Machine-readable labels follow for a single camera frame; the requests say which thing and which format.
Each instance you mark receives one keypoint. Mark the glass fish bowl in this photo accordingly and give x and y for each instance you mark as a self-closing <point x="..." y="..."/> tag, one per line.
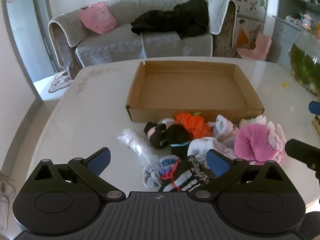
<point x="306" y="60"/>

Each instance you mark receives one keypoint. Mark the beige cloth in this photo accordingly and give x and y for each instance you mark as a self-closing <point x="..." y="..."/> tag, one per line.
<point x="5" y="197"/>

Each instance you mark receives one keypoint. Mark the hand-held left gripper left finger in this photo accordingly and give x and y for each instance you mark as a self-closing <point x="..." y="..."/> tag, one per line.
<point x="98" y="161"/>

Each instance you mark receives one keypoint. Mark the white quilted blanket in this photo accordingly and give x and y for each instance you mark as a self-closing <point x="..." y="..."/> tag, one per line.
<point x="217" y="10"/>

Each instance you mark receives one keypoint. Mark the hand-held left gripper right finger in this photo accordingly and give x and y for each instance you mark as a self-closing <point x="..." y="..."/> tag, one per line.
<point x="218" y="162"/>

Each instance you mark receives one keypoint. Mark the grey cabinet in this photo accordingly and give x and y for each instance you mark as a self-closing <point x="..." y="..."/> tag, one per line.
<point x="283" y="40"/>

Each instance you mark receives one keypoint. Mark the white blue sock bundle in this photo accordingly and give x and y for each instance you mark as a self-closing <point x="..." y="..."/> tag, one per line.
<point x="222" y="125"/>

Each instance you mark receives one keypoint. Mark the black clothes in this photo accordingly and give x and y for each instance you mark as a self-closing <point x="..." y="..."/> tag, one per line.
<point x="175" y="20"/>

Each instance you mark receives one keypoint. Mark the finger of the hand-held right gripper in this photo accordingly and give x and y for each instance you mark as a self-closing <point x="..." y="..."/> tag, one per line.
<point x="302" y="152"/>
<point x="314" y="107"/>

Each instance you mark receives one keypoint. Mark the black white striped sock bundle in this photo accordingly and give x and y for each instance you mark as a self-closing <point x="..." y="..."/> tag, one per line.
<point x="190" y="177"/>

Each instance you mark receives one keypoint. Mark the brown cardboard box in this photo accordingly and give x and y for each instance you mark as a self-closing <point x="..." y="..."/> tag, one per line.
<point x="190" y="87"/>

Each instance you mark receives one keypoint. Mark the grey sock bundle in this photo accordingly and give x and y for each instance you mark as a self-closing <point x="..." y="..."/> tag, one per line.
<point x="152" y="175"/>

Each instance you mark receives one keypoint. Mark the pink white dotted fluffy sock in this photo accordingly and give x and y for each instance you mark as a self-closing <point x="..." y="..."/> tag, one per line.
<point x="276" y="135"/>

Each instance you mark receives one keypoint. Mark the white glossy desktop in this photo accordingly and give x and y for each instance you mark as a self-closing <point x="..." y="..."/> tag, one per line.
<point x="87" y="120"/>

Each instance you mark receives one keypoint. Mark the white plastic roll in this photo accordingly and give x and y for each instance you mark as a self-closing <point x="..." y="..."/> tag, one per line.
<point x="135" y="142"/>

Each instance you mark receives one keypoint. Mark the floral wall poster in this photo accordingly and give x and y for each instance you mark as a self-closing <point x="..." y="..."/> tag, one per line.
<point x="246" y="5"/>

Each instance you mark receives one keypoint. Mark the pink plastic chair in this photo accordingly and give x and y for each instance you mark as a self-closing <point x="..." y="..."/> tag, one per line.
<point x="257" y="46"/>

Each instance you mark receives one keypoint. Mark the grey quilted sofa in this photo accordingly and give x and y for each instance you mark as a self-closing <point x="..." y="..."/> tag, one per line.
<point x="112" y="47"/>

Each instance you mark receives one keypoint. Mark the pink cushion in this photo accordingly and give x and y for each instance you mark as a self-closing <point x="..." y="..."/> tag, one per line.
<point x="97" y="17"/>

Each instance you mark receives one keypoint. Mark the patterned floor mat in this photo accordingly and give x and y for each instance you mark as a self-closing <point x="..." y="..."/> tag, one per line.
<point x="60" y="81"/>

